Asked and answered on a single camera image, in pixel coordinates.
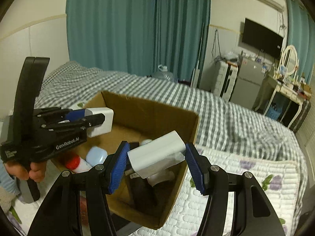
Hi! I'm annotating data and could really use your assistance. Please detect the white usb charger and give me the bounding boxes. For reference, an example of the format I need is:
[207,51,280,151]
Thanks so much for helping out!
[84,107,114,138]

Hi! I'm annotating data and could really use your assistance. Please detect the light blue earbuds case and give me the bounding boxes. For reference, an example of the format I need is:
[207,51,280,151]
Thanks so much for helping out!
[85,146,108,167]

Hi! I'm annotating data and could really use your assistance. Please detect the red cap white bottle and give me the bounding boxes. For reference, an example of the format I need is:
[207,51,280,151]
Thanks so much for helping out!
[64,153,92,174]

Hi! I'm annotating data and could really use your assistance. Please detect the white rounded bottle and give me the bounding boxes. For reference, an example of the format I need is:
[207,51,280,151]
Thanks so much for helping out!
[140,138,176,186]

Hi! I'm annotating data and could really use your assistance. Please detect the white rectangular power bank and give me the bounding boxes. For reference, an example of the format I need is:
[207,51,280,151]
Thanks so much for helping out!
[128,131,186,179]

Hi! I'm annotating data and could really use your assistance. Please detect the black cylinder device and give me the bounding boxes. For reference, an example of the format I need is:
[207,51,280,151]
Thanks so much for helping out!
[124,158,158,213]

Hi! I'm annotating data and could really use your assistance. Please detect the brown cardboard box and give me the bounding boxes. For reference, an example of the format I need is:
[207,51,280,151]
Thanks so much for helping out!
[74,91,199,230]

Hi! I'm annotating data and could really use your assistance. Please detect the person's left hand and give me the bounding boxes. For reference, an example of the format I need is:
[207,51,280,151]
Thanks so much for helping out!
[4,161,47,182]

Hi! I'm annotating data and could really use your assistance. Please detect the grey checked bed sheet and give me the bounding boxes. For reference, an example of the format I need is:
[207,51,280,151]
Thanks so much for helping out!
[34,61,310,227]

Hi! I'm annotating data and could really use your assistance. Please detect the white floral quilt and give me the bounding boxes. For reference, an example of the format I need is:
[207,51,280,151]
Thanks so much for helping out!
[0,100,308,236]

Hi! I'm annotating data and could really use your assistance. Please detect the clear water jug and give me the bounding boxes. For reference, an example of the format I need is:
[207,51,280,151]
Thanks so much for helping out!
[151,65,177,83]

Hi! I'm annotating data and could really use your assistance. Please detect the white mop pole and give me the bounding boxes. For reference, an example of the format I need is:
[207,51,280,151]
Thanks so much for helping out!
[191,22,205,88]

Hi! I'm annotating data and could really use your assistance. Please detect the white louvered wardrobe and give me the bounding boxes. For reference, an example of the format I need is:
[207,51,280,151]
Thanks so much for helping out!
[296,111,314,182]

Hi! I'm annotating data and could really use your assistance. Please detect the green curtain left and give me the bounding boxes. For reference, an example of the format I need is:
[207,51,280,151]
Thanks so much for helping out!
[66,0,211,80]

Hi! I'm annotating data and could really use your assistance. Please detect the green curtain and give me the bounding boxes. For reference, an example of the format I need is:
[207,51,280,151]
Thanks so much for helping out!
[66,0,211,80]
[286,0,315,83]

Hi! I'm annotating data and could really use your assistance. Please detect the white suitcase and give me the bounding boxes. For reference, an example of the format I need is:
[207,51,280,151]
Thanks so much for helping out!
[211,60,238,102]

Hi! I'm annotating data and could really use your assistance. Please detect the grey mini fridge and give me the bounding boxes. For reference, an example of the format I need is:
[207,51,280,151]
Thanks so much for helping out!
[230,57,265,110]

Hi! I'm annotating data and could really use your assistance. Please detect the dark suitcase by wardrobe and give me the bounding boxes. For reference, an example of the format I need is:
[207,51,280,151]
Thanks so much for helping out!
[289,100,311,134]

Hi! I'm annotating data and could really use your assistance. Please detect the white dressing table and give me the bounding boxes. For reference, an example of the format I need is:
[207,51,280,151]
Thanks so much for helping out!
[253,75,308,129]

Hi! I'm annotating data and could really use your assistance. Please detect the white oval vanity mirror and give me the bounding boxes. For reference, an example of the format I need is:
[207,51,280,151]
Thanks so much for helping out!
[279,45,299,76]

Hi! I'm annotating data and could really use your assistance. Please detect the green curtain right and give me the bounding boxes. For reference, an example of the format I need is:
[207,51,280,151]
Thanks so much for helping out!
[286,0,315,83]

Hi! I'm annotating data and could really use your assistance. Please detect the black wall television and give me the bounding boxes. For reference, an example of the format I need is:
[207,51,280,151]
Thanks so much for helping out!
[242,18,284,59]

